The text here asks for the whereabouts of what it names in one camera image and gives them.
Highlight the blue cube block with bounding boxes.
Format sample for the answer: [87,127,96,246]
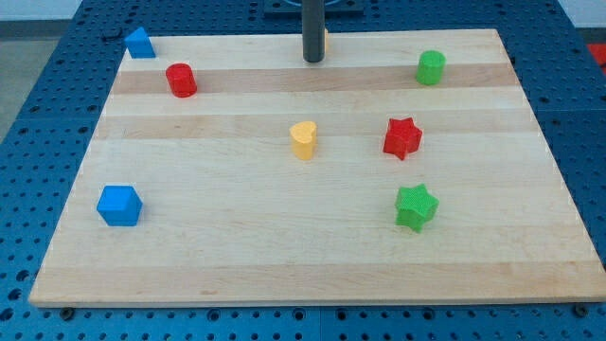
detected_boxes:
[97,185,143,226]

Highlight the red star block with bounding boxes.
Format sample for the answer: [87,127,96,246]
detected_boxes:
[383,117,422,160]

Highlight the red cylinder block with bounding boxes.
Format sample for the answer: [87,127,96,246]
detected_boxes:
[165,63,198,98]

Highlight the blue triangular block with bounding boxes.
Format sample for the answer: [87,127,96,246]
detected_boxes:
[124,27,155,59]

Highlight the yellow block behind rod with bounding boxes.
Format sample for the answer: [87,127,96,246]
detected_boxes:
[324,27,329,54]

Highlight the green cylinder block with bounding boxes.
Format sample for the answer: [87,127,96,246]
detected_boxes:
[416,50,446,85]

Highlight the yellow heart block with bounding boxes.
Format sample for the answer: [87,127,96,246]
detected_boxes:
[289,121,317,160]

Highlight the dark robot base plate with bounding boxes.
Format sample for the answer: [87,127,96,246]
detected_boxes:
[263,0,366,18]

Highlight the green star block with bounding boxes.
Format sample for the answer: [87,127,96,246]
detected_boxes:
[395,184,439,233]

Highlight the light wooden board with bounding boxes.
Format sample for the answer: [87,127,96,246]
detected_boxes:
[29,29,605,308]

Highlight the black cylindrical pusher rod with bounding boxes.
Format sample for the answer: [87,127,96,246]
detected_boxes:
[301,0,325,63]

